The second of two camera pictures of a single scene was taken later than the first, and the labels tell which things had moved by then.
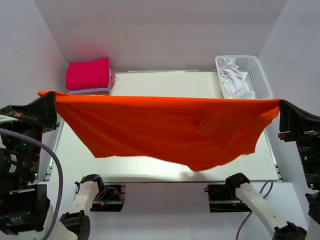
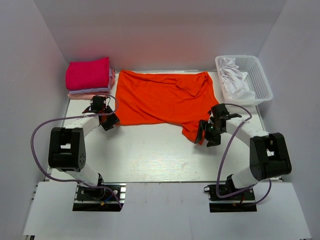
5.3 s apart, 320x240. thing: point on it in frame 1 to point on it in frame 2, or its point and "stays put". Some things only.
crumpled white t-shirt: x=233 y=80 stays put
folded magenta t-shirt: x=93 y=73 stays put
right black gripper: x=291 y=118 to x=203 y=125
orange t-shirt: x=199 y=132 to x=178 y=97
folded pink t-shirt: x=113 y=74 stays put
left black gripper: x=41 y=112 to x=114 y=120
